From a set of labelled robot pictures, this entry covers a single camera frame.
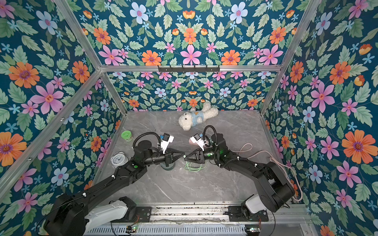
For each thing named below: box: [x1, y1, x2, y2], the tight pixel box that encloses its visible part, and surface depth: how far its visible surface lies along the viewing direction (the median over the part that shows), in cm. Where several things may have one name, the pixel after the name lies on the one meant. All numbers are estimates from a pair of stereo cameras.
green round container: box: [121, 130, 133, 143], surface depth 103 cm
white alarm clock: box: [110, 151, 129, 168], surface depth 92 cm
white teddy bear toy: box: [178, 101, 220, 131], surface depth 107 cm
